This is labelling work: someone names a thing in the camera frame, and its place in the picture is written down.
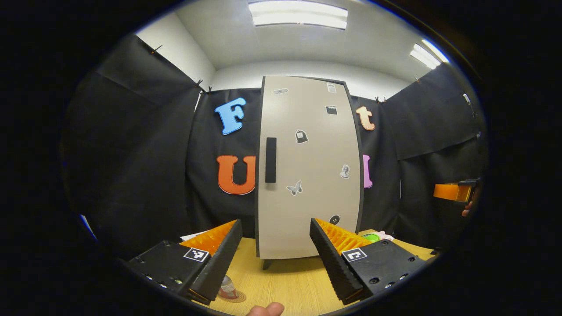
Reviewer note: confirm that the green and pink toy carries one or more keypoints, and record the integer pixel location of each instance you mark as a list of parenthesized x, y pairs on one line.
[(373, 237)]

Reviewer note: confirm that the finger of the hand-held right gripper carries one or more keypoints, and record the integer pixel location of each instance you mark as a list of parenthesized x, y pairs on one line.
[(450, 192)]

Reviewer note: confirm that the silver bottle with pink label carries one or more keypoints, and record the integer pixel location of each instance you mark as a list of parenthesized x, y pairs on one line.
[(228, 287)]

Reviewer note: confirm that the round brown coaster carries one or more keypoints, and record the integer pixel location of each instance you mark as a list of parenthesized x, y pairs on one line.
[(237, 297)]

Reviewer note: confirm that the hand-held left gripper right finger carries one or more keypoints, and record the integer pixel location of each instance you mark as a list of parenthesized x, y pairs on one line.
[(331, 259)]

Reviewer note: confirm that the black backdrop cloth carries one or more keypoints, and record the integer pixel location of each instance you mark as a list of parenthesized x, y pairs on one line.
[(131, 153)]

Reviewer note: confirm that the long ceiling light panel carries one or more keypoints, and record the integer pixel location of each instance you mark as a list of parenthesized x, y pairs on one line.
[(298, 14)]

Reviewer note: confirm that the narrow ceiling light panel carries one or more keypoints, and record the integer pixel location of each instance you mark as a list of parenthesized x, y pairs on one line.
[(429, 55)]

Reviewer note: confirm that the dark grey cabinet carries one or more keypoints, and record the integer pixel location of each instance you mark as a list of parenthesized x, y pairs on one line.
[(266, 263)]

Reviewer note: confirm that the white book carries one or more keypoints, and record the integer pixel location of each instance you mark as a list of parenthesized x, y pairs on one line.
[(195, 235)]

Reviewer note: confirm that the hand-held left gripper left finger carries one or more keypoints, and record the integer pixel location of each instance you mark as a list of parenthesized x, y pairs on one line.
[(219, 259)]

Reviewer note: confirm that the beige cabinet door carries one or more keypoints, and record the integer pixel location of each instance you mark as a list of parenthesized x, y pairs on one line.
[(311, 202)]

